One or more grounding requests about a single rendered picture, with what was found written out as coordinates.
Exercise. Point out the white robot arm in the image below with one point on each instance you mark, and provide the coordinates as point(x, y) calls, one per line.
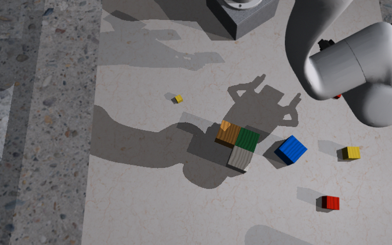
point(359, 66)

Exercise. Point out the green cube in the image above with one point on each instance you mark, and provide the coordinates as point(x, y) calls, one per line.
point(247, 139)

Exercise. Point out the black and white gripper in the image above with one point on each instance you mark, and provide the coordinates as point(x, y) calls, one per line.
point(323, 44)

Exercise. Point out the blue cube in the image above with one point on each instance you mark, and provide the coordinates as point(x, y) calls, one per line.
point(290, 150)

